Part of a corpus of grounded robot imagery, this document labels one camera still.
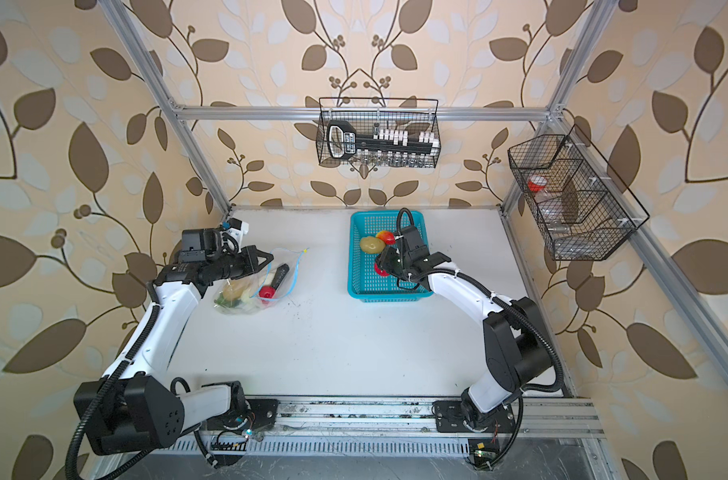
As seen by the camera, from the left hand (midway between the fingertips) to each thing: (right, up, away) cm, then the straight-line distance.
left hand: (271, 254), depth 78 cm
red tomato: (-5, -12, +10) cm, 16 cm away
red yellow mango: (+32, +5, +30) cm, 44 cm away
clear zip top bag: (-10, -13, +14) cm, 21 cm away
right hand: (+30, -3, +9) cm, 31 cm away
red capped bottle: (+72, +19, +2) cm, 74 cm away
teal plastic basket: (+24, -11, +21) cm, 33 cm away
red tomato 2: (+28, -5, +10) cm, 31 cm away
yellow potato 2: (+27, +2, +25) cm, 37 cm away
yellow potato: (-14, -10, +8) cm, 19 cm away
